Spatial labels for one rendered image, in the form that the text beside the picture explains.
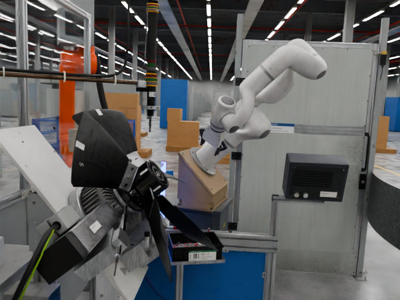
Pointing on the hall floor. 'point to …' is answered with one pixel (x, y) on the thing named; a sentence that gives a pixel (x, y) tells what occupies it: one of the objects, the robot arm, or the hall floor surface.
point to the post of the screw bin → (178, 282)
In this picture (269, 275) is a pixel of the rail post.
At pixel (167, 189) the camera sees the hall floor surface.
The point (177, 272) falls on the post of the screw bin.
